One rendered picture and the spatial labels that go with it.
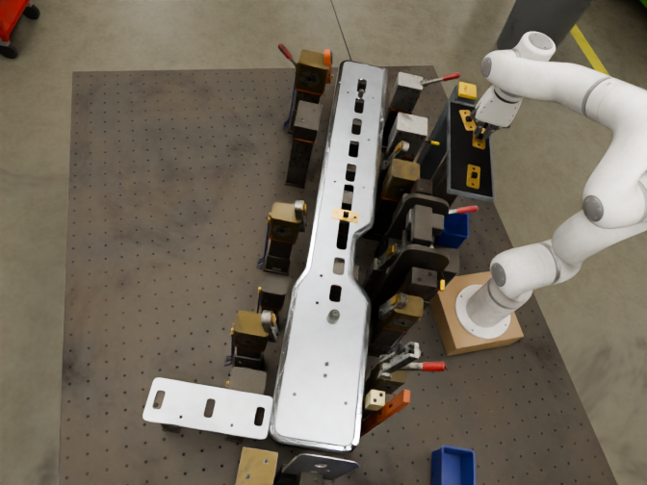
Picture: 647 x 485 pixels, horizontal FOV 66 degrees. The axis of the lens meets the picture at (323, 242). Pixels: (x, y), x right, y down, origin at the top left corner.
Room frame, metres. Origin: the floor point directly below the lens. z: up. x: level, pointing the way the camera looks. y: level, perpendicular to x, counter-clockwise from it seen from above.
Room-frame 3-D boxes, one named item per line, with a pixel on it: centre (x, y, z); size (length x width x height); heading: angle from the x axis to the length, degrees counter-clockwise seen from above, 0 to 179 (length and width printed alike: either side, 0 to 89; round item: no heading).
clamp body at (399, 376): (0.44, -0.28, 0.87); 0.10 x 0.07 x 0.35; 98
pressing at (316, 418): (0.89, -0.03, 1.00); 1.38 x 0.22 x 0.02; 8
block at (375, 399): (0.35, -0.24, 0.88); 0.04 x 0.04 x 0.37; 8
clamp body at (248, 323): (0.43, 0.12, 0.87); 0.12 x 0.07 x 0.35; 98
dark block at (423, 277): (0.68, -0.28, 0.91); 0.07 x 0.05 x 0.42; 98
